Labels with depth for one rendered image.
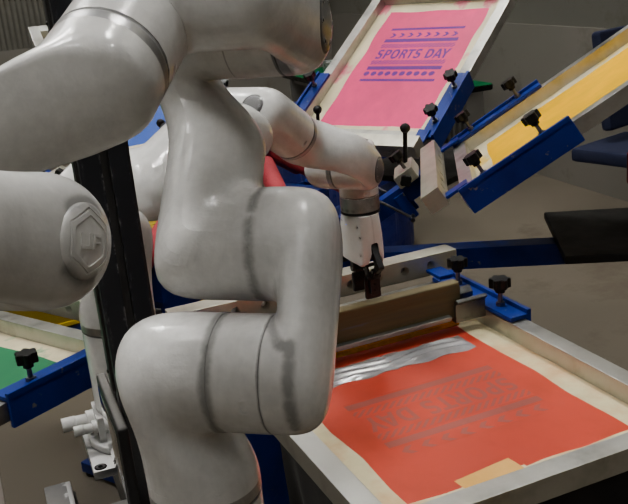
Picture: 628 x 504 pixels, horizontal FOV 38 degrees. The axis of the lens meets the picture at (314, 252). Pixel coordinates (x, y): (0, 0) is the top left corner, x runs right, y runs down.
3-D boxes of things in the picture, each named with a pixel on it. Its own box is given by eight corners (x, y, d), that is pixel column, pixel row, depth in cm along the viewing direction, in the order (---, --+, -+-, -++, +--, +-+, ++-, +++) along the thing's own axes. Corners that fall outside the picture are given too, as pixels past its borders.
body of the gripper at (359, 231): (330, 202, 178) (335, 257, 182) (354, 213, 169) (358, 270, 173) (365, 195, 181) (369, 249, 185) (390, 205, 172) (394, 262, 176)
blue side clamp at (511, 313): (531, 340, 185) (531, 308, 183) (511, 346, 184) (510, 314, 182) (452, 297, 212) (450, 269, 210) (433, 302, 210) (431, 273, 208)
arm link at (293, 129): (229, 161, 129) (146, 158, 137) (300, 205, 147) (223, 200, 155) (252, 53, 132) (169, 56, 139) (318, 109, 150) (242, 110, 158)
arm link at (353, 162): (264, 157, 153) (321, 195, 171) (333, 159, 147) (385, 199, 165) (274, 109, 154) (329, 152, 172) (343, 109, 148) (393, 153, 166)
